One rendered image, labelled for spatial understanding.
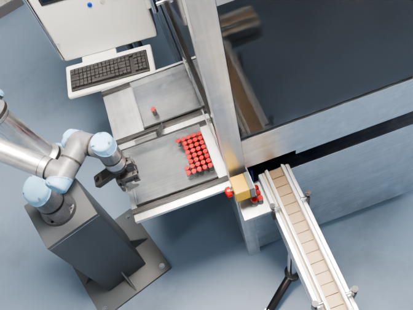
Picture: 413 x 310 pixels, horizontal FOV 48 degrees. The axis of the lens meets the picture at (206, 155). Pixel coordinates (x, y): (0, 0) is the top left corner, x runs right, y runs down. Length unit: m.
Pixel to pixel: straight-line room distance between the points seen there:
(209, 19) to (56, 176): 0.74
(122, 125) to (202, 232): 0.93
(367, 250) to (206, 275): 0.88
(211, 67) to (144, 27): 1.24
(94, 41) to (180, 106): 0.62
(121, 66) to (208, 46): 1.25
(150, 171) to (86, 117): 1.48
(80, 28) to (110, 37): 0.15
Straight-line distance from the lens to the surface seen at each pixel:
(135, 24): 2.39
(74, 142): 1.59
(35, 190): 1.92
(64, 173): 1.55
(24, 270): 3.02
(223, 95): 1.31
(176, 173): 1.90
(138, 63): 2.35
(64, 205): 2.02
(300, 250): 1.65
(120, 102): 2.17
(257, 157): 1.67
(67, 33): 2.41
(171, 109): 2.06
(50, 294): 2.90
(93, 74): 2.39
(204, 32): 1.11
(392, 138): 2.04
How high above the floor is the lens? 2.53
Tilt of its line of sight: 60 degrees down
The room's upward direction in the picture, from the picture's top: 18 degrees counter-clockwise
